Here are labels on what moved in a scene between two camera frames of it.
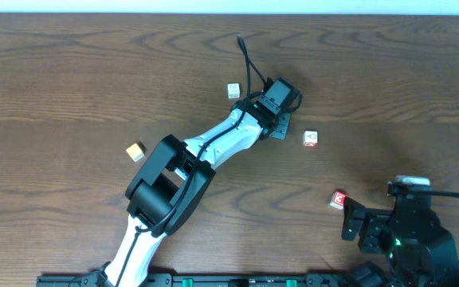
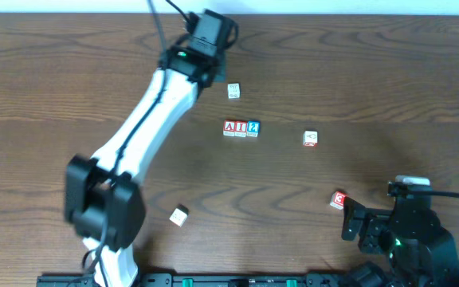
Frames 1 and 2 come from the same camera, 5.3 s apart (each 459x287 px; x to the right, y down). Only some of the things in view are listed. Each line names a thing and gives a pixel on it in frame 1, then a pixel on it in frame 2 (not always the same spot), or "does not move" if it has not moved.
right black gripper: x=362 y=225 does not move
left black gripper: x=281 y=126 to x=221 y=69
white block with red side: x=310 y=139 does not move
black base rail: x=254 y=281 does not move
